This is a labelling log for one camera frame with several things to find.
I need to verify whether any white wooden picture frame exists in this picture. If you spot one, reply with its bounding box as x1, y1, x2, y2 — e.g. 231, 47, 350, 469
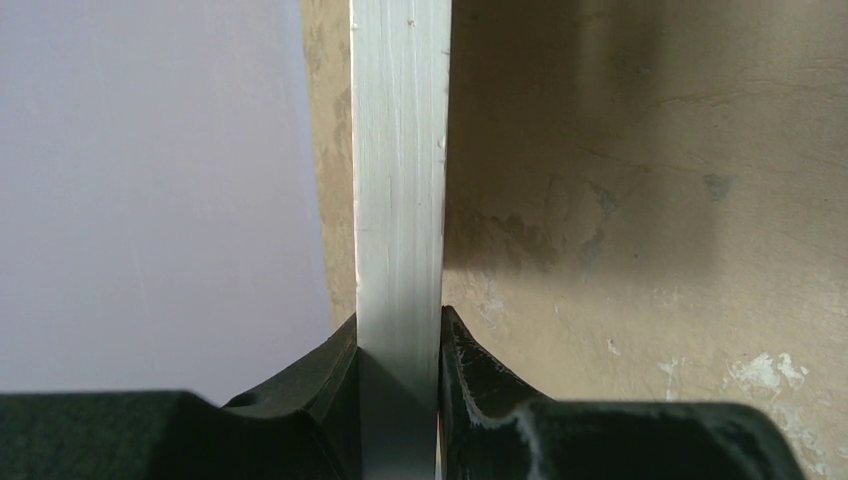
350, 1, 452, 479

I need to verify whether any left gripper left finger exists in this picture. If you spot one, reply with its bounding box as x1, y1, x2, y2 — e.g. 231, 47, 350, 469
223, 316, 362, 479

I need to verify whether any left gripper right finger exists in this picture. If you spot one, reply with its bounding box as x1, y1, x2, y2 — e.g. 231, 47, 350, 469
439, 306, 552, 479

